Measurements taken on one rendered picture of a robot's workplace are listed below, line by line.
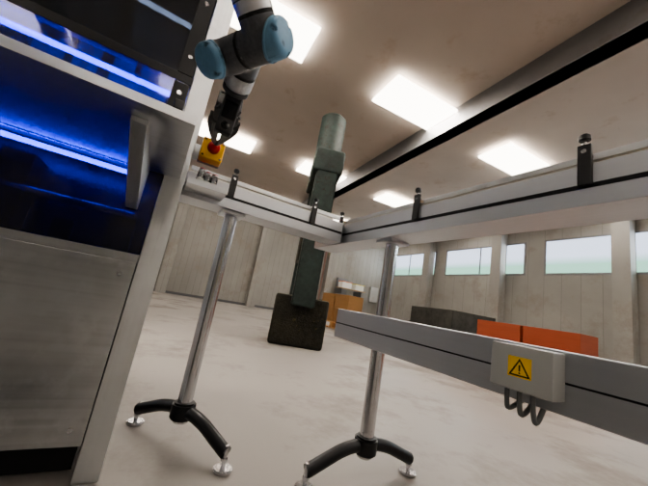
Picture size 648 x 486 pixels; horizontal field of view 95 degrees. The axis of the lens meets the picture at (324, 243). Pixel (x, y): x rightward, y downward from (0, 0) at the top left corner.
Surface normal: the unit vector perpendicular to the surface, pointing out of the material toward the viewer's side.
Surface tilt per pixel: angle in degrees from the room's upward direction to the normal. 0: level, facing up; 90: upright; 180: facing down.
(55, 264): 90
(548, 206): 90
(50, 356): 90
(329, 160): 90
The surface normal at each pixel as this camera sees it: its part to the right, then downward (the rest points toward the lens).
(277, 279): 0.44, -0.11
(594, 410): -0.85, -0.25
